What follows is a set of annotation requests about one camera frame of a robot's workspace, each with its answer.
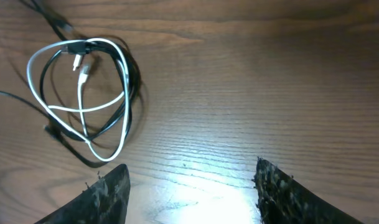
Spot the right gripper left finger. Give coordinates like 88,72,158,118
38,164,131,224

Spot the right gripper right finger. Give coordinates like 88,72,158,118
253,157,361,224

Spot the white USB cable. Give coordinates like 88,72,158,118
26,37,130,162

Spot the black USB cable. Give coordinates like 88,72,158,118
0,34,143,169

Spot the thin black cable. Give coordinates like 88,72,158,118
21,0,75,41

